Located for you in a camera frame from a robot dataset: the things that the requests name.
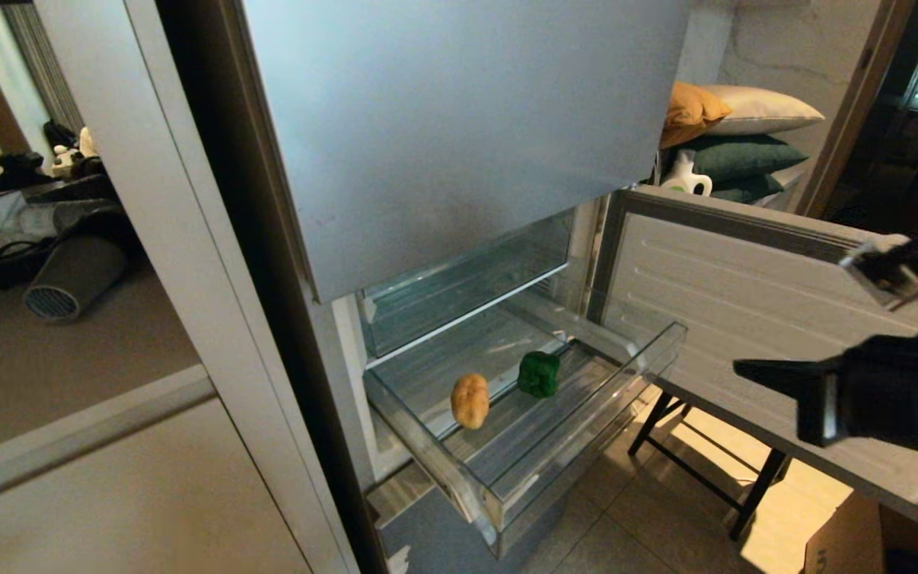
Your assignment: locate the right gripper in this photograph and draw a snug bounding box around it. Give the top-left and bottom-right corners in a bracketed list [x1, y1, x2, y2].
[733, 331, 918, 469]

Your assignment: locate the grey fridge lower door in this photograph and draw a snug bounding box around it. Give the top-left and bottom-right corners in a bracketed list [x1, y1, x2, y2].
[586, 185, 918, 529]

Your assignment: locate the grey fridge door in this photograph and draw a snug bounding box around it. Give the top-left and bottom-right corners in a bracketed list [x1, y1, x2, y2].
[586, 185, 918, 529]
[240, 0, 695, 305]

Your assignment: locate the clear fridge drawer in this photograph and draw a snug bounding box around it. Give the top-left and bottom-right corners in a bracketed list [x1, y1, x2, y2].
[362, 317, 688, 559]
[356, 209, 576, 360]

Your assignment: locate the clear fridge inner drawer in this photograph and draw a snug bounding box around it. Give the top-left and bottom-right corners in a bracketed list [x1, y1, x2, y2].
[356, 209, 576, 360]

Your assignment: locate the grey fridge bottom drawer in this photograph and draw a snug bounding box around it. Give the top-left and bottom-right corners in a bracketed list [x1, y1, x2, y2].
[375, 477, 581, 574]

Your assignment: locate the grey fridge upper door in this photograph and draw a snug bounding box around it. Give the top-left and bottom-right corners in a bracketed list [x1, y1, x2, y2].
[240, 0, 695, 305]

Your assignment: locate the cardboard box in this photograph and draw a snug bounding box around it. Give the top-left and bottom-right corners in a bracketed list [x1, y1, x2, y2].
[803, 489, 918, 574]

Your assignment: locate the dark green pillow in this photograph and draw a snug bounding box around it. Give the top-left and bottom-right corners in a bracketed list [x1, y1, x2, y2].
[673, 134, 810, 183]
[710, 173, 788, 205]

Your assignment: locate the white detergent bottle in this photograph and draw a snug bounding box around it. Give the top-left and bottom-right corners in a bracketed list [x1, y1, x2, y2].
[659, 149, 713, 197]

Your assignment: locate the green bell pepper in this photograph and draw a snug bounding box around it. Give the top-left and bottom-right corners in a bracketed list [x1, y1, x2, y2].
[517, 351, 562, 399]

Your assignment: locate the white pillow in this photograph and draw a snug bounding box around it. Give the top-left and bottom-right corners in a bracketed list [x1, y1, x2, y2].
[702, 85, 826, 137]

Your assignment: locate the yellow pillow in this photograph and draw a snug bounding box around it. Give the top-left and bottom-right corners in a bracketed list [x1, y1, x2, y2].
[660, 81, 734, 151]

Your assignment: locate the brown potato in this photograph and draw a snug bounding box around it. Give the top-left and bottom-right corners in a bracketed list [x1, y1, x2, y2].
[450, 373, 490, 431]

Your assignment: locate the white cabinet panel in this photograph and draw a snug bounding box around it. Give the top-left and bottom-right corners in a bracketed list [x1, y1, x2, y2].
[33, 0, 361, 574]

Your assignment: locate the grey hair dryer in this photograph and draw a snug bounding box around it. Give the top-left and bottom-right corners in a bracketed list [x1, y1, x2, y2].
[22, 233, 128, 324]

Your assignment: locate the black folding table frame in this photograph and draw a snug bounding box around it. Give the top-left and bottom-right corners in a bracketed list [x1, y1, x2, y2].
[628, 390, 791, 542]

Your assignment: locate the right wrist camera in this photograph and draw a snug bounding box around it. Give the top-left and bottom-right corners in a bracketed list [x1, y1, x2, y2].
[840, 238, 918, 311]

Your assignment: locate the wooden door frame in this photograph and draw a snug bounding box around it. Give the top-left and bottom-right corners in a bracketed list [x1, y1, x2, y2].
[794, 0, 918, 218]

